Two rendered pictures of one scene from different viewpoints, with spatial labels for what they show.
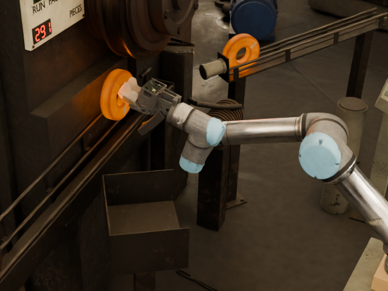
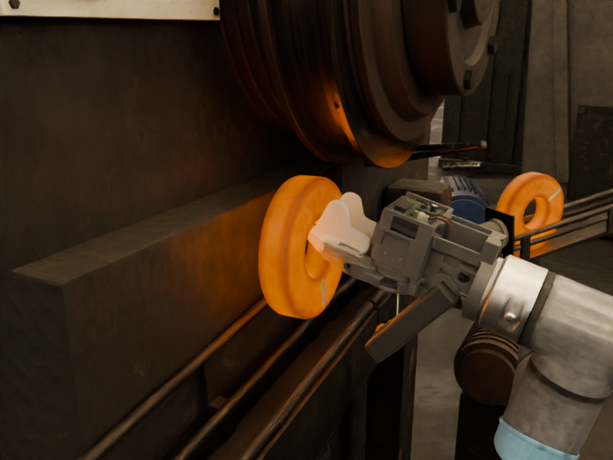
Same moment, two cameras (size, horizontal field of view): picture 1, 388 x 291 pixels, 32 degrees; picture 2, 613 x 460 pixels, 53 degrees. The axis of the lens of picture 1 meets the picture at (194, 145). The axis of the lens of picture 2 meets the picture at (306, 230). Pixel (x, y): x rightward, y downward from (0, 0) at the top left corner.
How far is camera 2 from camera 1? 1.42 m
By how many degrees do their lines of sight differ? 16
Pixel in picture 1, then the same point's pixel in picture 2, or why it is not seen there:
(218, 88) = not seen: hidden behind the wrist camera
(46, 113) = (68, 271)
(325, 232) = not seen: outside the picture
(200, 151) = (584, 412)
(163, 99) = (451, 242)
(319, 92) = not seen: hidden behind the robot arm
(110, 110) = (288, 284)
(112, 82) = (295, 201)
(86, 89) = (218, 222)
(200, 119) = (587, 302)
